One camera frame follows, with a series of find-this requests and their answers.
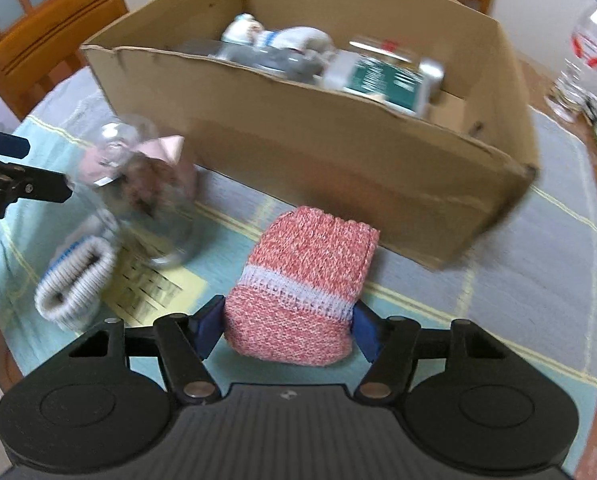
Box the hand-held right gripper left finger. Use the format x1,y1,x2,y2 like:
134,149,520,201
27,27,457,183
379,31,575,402
66,296,226,406

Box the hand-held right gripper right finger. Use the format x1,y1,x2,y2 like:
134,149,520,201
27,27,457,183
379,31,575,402
351,300,512,406

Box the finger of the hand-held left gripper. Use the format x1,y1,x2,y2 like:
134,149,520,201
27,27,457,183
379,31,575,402
0,150,74,220
0,127,32,157

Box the red knitted sock roll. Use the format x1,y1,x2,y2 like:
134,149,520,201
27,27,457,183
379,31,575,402
223,205,381,367

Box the clear glass jar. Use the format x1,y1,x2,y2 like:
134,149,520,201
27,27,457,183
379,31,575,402
66,115,202,268

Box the cardboard box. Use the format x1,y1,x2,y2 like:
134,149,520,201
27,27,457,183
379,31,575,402
80,0,539,272

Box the yellow printed paper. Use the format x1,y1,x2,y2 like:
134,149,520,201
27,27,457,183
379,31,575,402
101,245,206,328

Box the white blue striped sock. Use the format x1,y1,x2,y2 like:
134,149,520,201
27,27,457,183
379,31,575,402
258,26,337,59
33,236,118,332

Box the grey teal table cloth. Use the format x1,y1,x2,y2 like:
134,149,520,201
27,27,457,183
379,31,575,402
0,67,597,391

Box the pink cloth pouch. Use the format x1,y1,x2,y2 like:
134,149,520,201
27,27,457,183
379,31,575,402
78,135,199,201

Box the white bottle green label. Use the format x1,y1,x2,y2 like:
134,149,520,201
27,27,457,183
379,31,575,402
323,35,447,118

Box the clear jar dark contents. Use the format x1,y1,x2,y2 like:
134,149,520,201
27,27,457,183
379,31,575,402
178,37,329,81

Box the clear plastic water bottle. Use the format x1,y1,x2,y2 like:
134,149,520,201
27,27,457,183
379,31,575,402
549,0,597,123

